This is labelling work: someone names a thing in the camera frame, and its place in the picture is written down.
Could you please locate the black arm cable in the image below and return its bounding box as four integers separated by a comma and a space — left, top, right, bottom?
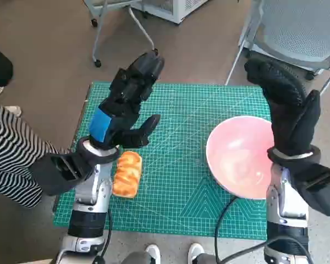
95, 206, 113, 264
214, 196, 317, 264

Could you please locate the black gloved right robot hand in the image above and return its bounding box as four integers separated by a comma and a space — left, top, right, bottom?
244, 58, 321, 157

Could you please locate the white shoe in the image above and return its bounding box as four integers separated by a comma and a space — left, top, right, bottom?
145, 244, 162, 264
188, 242, 206, 264

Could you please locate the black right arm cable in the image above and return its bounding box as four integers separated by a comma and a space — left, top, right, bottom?
214, 196, 317, 264

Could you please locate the person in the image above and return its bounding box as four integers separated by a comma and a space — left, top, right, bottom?
0, 43, 69, 208

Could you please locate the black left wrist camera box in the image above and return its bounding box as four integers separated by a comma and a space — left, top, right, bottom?
30, 152, 96, 196

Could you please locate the grey chair with casters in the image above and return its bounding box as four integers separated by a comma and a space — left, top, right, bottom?
86, 0, 159, 68

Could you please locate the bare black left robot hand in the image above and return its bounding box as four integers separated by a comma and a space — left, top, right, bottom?
88, 51, 166, 151

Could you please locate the grey mesh chair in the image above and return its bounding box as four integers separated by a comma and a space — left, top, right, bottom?
224, 0, 330, 96

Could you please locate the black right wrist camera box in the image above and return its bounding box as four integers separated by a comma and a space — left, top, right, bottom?
288, 162, 330, 217

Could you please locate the white cabinet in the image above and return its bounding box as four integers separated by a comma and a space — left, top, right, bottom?
130, 0, 210, 25

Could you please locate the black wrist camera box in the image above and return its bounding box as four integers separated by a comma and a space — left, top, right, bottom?
288, 162, 330, 217
30, 152, 96, 196

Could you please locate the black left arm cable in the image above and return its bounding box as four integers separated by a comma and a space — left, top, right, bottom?
95, 206, 113, 264

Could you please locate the braided toy bread loaf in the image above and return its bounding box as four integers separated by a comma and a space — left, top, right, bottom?
112, 150, 143, 198

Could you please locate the green cutting mat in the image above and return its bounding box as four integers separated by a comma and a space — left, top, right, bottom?
52, 81, 276, 241

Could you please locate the pink bowl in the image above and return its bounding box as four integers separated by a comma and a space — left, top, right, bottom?
205, 115, 276, 200

